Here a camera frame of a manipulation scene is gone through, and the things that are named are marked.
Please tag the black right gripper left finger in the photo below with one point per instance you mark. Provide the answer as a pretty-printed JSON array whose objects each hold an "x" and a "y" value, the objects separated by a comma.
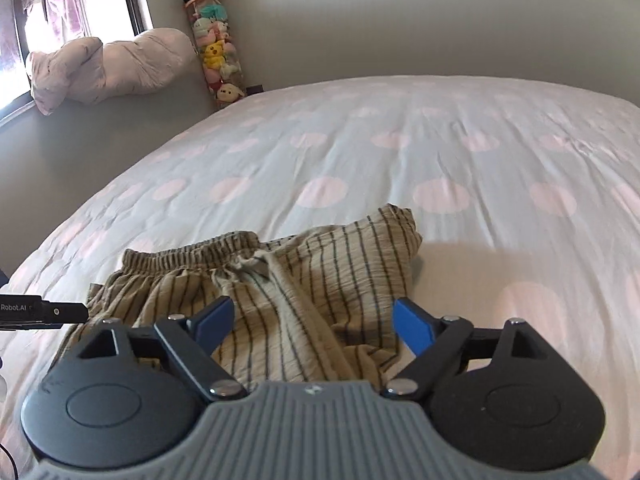
[{"x": 190, "y": 343}]

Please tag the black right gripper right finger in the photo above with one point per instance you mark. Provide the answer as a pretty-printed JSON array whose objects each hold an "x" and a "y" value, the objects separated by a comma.
[{"x": 437, "y": 345}]

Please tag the beige striped shorts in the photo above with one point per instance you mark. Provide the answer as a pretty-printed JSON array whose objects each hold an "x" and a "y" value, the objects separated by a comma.
[{"x": 312, "y": 307}]

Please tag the white pink dotted bedsheet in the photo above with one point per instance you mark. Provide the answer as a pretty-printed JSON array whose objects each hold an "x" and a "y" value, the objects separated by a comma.
[{"x": 526, "y": 196}]

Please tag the plush toy hanging column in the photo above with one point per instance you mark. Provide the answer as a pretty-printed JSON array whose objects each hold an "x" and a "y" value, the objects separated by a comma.
[{"x": 222, "y": 69}]

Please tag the window frame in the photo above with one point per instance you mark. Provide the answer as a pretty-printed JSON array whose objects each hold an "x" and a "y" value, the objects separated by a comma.
[{"x": 46, "y": 25}]

